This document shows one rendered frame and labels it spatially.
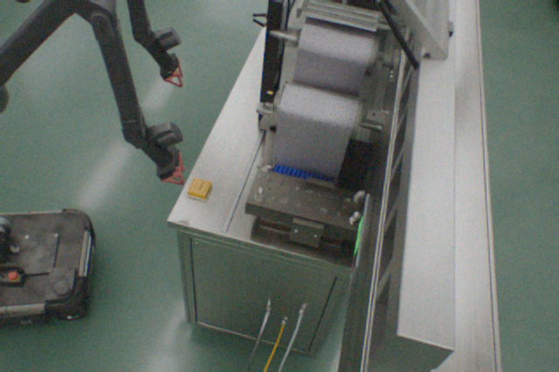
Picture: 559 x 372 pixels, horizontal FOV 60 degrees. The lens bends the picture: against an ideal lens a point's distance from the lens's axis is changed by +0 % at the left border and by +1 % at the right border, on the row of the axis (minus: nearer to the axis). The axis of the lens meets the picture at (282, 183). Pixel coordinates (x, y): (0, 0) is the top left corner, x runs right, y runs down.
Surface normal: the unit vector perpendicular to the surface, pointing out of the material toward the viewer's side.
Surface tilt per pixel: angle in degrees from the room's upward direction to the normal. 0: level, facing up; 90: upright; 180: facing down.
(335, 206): 0
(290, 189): 0
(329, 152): 90
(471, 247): 0
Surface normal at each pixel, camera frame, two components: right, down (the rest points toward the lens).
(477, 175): 0.11, -0.64
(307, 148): -0.23, 0.73
